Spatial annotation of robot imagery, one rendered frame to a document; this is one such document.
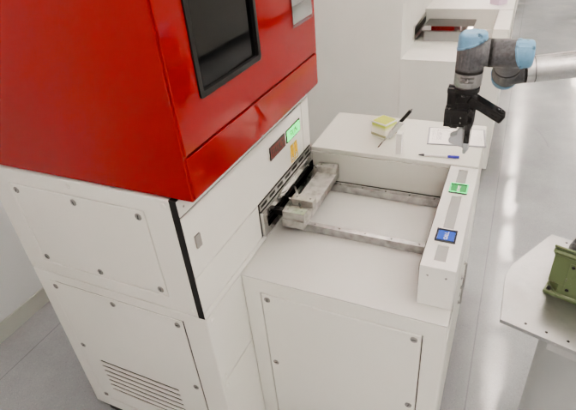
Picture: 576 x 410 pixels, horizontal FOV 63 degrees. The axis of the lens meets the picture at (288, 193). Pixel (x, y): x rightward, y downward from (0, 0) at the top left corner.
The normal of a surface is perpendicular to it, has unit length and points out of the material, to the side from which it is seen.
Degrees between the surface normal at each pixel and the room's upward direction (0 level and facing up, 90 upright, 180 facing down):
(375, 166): 90
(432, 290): 90
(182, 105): 90
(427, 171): 90
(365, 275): 0
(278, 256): 0
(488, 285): 0
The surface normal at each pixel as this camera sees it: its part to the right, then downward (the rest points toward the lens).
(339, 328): -0.40, 0.52
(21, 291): 0.91, 0.15
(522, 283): -0.08, -0.84
